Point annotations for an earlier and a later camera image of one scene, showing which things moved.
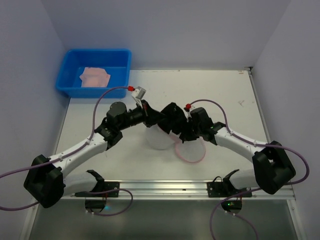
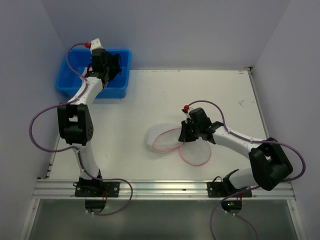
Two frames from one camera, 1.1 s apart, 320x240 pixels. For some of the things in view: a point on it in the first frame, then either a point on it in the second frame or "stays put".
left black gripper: [146, 114] → [113, 65]
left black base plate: [108, 186] stays put
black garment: [173, 120] → [114, 66]
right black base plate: [219, 189] stays put
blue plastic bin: [118, 61] stays put
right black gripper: [188, 126] stays put
